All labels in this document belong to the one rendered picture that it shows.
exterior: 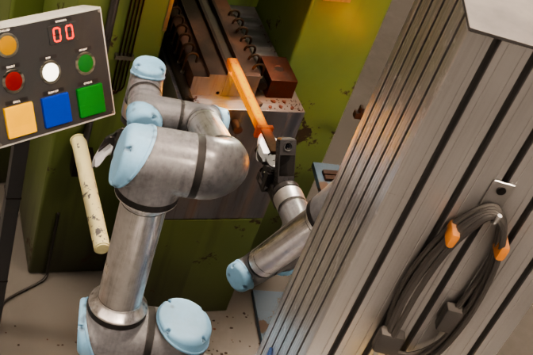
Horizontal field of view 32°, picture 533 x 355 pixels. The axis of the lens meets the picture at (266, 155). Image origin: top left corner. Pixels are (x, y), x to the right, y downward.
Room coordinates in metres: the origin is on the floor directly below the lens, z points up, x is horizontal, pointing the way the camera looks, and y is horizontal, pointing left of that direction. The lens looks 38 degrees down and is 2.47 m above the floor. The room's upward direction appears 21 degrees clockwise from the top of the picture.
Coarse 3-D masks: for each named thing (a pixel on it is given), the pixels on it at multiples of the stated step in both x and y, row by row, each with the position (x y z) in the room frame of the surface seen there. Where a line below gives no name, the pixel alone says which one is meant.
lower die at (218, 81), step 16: (192, 0) 2.48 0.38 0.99; (224, 0) 2.54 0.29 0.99; (192, 16) 2.39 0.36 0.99; (224, 16) 2.45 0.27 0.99; (176, 32) 2.30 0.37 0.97; (192, 32) 2.32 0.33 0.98; (208, 32) 2.34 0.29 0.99; (240, 32) 2.40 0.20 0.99; (208, 48) 2.26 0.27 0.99; (240, 48) 2.31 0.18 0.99; (192, 64) 2.17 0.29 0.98; (208, 64) 2.18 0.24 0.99; (224, 64) 2.20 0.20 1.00; (240, 64) 2.22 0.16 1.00; (192, 80) 2.12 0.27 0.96; (208, 80) 2.14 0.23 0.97; (224, 80) 2.16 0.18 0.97; (256, 80) 2.21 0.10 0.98
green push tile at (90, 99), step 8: (80, 88) 1.81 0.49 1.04; (88, 88) 1.82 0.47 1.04; (96, 88) 1.84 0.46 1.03; (80, 96) 1.80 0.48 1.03; (88, 96) 1.81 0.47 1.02; (96, 96) 1.83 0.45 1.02; (80, 104) 1.79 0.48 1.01; (88, 104) 1.81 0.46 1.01; (96, 104) 1.82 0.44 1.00; (104, 104) 1.84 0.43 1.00; (80, 112) 1.78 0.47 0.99; (88, 112) 1.80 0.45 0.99; (96, 112) 1.81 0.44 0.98
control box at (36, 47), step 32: (0, 32) 1.71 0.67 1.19; (32, 32) 1.77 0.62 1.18; (64, 32) 1.83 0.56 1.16; (96, 32) 1.90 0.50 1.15; (0, 64) 1.68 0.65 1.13; (32, 64) 1.74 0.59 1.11; (64, 64) 1.80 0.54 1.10; (96, 64) 1.87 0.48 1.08; (0, 96) 1.64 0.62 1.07; (32, 96) 1.70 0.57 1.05; (0, 128) 1.61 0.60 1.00; (64, 128) 1.74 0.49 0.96
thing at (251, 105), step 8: (232, 64) 2.19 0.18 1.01; (232, 72) 2.17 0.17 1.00; (240, 72) 2.17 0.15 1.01; (240, 80) 2.13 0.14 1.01; (240, 88) 2.10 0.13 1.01; (248, 88) 2.11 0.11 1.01; (240, 96) 2.09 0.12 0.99; (248, 96) 2.07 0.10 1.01; (248, 104) 2.04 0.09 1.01; (256, 104) 2.05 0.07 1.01; (248, 112) 2.02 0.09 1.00; (256, 112) 2.01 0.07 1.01; (256, 120) 1.98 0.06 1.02; (264, 120) 1.99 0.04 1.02; (256, 128) 1.94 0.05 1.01; (264, 128) 1.95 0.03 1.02; (272, 128) 1.96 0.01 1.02; (256, 136) 1.94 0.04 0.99; (264, 136) 1.92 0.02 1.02; (272, 136) 1.93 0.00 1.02; (272, 144) 1.89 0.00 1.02; (272, 152) 1.87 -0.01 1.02
